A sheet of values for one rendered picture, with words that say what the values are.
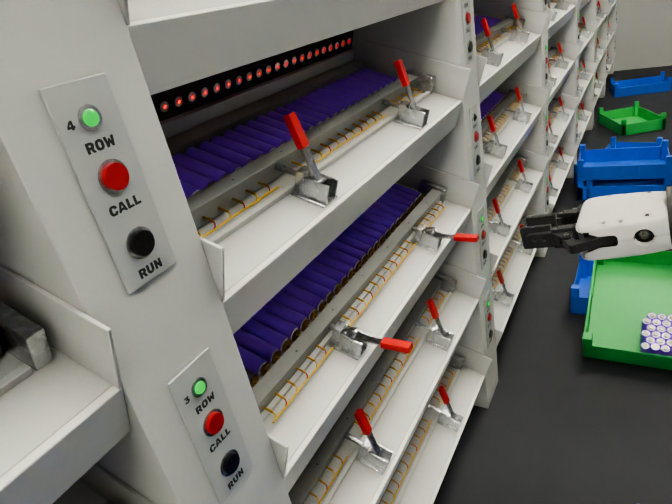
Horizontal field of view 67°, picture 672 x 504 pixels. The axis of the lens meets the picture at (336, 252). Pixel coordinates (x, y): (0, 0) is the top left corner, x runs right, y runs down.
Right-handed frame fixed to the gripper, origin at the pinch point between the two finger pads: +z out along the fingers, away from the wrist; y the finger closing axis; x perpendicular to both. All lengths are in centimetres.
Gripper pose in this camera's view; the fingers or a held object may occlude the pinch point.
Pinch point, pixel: (540, 230)
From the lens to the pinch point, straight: 75.2
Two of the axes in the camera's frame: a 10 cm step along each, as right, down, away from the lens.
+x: -3.4, -8.8, -3.4
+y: 4.8, -4.7, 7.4
